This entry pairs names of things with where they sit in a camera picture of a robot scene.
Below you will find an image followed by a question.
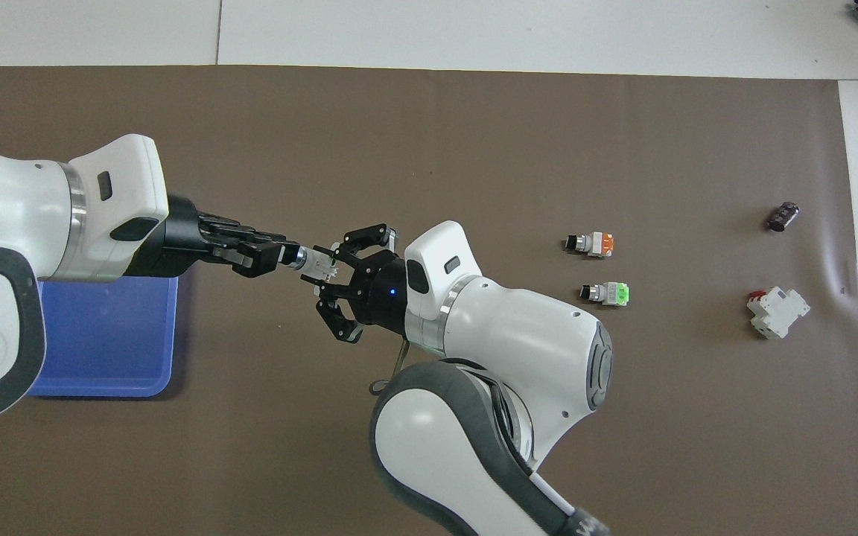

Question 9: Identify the blue plastic tray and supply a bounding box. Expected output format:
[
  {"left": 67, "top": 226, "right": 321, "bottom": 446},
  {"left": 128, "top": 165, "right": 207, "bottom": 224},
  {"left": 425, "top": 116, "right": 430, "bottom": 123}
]
[{"left": 27, "top": 275, "right": 179, "bottom": 398}]

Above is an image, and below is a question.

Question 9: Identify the switch with green block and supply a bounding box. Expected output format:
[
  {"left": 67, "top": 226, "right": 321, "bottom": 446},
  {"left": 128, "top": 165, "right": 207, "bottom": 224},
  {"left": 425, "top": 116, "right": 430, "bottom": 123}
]
[{"left": 578, "top": 281, "right": 631, "bottom": 308}]

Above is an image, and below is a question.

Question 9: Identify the white circuit breaker red lever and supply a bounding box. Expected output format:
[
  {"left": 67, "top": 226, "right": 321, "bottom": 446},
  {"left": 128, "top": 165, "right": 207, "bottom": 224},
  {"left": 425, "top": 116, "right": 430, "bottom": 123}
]
[{"left": 746, "top": 287, "right": 811, "bottom": 340}]

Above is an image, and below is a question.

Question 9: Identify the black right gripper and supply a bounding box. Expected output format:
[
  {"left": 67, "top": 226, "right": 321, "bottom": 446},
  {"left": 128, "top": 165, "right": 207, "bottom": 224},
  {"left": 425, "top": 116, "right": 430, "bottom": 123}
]
[{"left": 316, "top": 223, "right": 409, "bottom": 345}]

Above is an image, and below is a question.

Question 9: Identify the brown table mat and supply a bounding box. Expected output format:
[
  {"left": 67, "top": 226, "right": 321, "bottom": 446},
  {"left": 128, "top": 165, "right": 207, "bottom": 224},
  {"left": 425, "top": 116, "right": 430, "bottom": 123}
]
[{"left": 0, "top": 66, "right": 858, "bottom": 536}]

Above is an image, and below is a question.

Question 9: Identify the switch with orange block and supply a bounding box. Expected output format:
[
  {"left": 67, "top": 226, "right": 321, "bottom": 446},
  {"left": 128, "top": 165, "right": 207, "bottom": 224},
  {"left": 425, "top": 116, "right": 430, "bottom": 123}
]
[{"left": 563, "top": 232, "right": 614, "bottom": 258}]

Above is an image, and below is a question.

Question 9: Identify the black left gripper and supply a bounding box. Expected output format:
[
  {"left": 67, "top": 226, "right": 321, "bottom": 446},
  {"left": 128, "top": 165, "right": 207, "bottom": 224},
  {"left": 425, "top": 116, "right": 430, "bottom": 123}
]
[{"left": 130, "top": 195, "right": 288, "bottom": 278}]

